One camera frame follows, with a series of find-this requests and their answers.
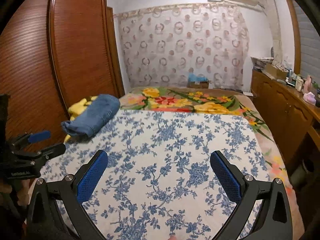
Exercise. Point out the brown louvered wardrobe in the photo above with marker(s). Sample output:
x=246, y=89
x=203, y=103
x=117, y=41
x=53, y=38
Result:
x=53, y=54

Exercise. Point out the left hand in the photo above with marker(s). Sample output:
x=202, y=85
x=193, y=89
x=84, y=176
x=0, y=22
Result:
x=21, y=191

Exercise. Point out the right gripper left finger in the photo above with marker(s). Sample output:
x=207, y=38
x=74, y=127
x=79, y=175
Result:
x=56, y=211

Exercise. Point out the wooden sideboard cabinet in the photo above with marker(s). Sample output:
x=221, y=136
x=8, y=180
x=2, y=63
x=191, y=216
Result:
x=294, y=123

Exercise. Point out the blue floral white bedsheet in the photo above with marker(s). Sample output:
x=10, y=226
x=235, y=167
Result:
x=159, y=182

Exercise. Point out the grey window shutter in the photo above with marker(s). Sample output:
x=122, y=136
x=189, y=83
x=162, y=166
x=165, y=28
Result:
x=309, y=45

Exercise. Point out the blue denim jeans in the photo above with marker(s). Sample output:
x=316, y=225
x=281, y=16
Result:
x=93, y=118

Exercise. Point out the patterned sheer curtain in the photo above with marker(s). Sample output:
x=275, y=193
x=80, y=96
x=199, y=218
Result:
x=171, y=45

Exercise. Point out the stack of papers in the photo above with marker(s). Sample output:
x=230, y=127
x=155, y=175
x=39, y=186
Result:
x=261, y=62

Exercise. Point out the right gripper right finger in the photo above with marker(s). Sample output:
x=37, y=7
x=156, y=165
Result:
x=273, y=220

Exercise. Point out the colourful floral blanket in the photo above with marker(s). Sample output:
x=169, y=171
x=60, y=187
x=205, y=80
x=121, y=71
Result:
x=215, y=101

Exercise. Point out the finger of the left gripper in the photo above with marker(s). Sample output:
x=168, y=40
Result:
x=41, y=157
x=35, y=137

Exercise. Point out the yellow Pikachu plush toy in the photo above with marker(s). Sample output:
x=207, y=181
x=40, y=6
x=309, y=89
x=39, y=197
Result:
x=78, y=108

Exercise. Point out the pink bottle on cabinet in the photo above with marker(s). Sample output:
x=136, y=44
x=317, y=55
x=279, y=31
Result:
x=307, y=85

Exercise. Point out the cardboard box with blue bag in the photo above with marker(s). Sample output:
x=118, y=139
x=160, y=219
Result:
x=197, y=82

